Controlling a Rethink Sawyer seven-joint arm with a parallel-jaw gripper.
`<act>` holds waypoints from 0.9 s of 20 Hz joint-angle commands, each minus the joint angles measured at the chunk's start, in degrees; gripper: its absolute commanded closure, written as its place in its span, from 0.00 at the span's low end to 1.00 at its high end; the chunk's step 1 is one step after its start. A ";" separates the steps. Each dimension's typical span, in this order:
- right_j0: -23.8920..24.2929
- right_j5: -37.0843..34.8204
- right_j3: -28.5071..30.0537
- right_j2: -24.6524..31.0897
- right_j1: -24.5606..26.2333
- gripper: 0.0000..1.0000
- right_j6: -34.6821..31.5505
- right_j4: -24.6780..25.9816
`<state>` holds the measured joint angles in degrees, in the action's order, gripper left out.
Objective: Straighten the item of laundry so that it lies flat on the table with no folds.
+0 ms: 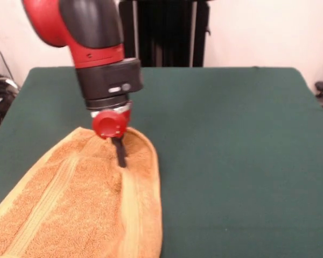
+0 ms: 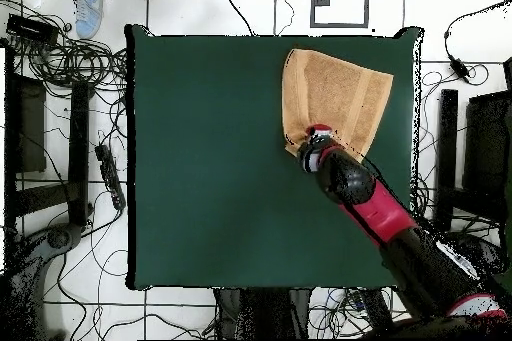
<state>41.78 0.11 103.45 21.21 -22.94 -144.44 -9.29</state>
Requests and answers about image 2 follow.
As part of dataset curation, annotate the tan terry towel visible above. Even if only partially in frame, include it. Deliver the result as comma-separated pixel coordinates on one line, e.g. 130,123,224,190
281,48,394,164

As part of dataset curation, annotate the grey square floor frame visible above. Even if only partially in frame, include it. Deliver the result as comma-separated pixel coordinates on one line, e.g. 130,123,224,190
309,0,370,29

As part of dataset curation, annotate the black rectangular box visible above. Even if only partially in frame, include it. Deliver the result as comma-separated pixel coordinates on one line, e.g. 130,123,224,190
5,13,61,45

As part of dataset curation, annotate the light blue shoe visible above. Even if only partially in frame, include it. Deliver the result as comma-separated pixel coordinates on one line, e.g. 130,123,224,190
73,0,106,40

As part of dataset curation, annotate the black power adapter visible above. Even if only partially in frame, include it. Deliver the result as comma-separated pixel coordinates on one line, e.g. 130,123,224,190
448,56,471,84

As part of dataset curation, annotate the grey stand base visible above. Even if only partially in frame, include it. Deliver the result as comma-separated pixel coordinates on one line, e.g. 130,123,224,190
7,222,83,340
451,232,509,278

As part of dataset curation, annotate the dark green table cloth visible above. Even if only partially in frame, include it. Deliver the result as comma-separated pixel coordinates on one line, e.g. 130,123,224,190
123,23,424,293

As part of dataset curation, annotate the black adapter cable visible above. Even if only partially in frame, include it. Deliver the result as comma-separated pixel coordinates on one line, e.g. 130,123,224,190
442,0,512,62

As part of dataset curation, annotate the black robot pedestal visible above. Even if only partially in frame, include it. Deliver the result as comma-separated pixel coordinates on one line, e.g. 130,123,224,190
213,287,313,340

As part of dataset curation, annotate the thick black cable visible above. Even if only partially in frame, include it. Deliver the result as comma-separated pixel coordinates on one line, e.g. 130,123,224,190
212,0,256,37

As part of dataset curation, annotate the black power strip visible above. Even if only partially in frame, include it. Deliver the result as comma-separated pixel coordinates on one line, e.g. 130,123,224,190
94,143,127,212
347,288,395,330

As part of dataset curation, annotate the thin black cable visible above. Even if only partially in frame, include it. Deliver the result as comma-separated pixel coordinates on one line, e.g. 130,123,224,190
277,0,296,36

